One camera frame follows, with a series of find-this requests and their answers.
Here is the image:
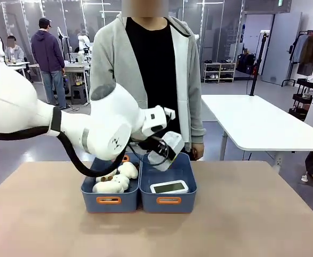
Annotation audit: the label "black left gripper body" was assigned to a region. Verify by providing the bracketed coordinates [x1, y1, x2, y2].
[142, 137, 177, 161]

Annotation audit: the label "large white digital clock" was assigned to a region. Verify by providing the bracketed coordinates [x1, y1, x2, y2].
[147, 131, 186, 172]

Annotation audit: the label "small white digital clock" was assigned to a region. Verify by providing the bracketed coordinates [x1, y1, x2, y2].
[149, 180, 190, 194]

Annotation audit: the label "person's left forearm gray sleeve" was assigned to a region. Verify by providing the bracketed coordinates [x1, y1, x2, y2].
[189, 88, 207, 146]

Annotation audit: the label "person's left hand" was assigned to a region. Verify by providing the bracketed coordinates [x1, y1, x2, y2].
[191, 143, 205, 162]

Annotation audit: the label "person in gray hoodie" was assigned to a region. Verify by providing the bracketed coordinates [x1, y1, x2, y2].
[89, 14, 207, 161]

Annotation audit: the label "large white desk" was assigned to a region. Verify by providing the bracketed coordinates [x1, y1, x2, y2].
[201, 94, 313, 168]

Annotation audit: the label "gray step stool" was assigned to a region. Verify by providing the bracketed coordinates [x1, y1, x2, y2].
[70, 85, 88, 105]

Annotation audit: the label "wooden shoe rack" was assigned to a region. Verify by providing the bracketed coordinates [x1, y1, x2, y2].
[203, 61, 238, 84]

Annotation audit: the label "white cluttered workbench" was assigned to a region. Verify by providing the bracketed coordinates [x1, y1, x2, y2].
[63, 53, 91, 105]

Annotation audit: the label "black bags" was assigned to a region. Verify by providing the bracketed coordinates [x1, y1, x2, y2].
[237, 52, 258, 75]

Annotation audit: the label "black tripod stand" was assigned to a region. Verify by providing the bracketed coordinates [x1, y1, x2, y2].
[248, 29, 270, 97]

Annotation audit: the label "black utility cart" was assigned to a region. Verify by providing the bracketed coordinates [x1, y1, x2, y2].
[288, 78, 313, 122]

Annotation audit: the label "man in purple hoodie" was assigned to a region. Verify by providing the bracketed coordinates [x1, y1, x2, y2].
[30, 17, 72, 109]

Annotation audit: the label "gray door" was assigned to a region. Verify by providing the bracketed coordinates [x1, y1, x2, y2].
[261, 12, 303, 86]

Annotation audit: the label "black clothes rack with clothes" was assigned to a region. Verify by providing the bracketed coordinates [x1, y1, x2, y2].
[281, 29, 313, 88]

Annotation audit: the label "man in light gray hoodie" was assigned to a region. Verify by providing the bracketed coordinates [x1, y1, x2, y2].
[4, 35, 26, 64]

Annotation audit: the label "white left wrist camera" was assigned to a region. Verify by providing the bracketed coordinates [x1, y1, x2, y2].
[163, 107, 177, 122]

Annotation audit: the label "blue basket orange handles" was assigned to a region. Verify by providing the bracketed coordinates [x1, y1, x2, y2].
[81, 154, 142, 214]
[139, 152, 198, 214]

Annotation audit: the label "black left arm cable sleeve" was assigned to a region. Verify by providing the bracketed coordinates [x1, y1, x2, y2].
[0, 107, 128, 178]

